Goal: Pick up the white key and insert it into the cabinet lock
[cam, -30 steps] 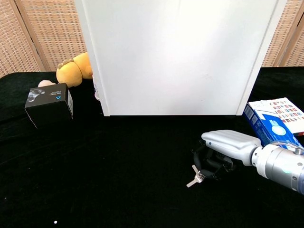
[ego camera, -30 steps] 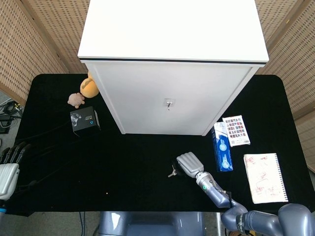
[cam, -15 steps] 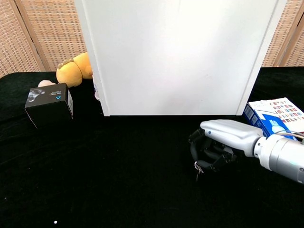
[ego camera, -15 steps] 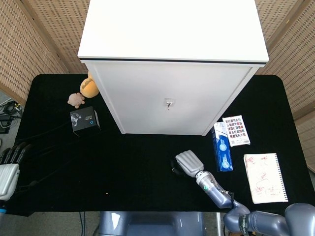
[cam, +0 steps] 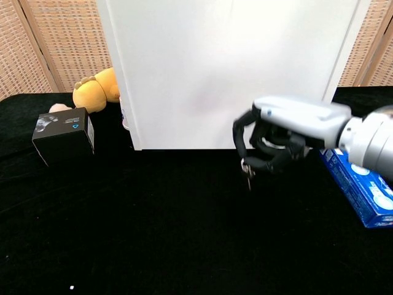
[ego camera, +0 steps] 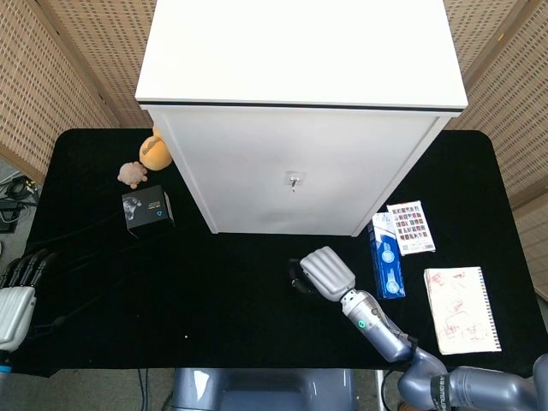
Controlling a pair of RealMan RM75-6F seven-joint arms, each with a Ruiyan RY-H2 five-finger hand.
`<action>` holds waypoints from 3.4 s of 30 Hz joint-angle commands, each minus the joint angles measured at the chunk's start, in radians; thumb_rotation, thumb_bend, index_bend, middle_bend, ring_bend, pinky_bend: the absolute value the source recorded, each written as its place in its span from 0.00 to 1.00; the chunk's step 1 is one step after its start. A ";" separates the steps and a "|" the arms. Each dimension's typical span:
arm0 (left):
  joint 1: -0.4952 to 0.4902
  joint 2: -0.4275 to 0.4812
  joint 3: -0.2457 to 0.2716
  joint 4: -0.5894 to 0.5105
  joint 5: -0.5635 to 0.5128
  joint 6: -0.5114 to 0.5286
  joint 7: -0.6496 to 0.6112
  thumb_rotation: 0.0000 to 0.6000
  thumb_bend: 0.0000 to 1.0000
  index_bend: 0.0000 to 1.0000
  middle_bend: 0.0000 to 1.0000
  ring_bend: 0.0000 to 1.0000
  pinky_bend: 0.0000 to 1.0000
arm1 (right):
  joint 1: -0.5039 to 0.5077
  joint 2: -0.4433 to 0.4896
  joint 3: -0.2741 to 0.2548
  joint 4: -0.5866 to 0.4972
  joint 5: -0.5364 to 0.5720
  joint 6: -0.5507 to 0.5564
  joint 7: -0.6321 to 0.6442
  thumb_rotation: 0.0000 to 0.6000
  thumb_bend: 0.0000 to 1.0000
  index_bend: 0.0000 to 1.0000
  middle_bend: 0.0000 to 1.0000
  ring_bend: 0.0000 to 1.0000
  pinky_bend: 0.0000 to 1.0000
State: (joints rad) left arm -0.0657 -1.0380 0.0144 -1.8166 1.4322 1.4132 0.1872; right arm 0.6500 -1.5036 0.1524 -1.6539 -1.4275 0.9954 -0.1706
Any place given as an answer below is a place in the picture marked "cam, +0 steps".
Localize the yellow plush toy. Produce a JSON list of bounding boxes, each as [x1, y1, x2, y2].
[[72, 67, 121, 114]]

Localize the pink plush toy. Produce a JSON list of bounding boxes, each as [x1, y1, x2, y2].
[[49, 103, 76, 114]]

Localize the white cabinet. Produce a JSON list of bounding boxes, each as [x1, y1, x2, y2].
[[96, 0, 371, 151]]

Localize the black tablecloth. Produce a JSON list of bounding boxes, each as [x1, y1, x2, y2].
[[0, 86, 393, 295]]

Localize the blue light bulb box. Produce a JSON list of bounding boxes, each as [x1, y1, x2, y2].
[[318, 147, 393, 229]]

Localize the white pink printed packet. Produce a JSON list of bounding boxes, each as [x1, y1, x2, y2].
[[120, 97, 130, 132]]

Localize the black product box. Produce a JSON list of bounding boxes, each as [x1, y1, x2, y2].
[[31, 107, 95, 167]]

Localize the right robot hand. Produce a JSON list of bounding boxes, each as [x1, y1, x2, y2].
[[232, 95, 352, 175]]

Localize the woven rattan folding screen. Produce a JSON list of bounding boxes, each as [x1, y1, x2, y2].
[[0, 0, 113, 101], [337, 0, 393, 89]]

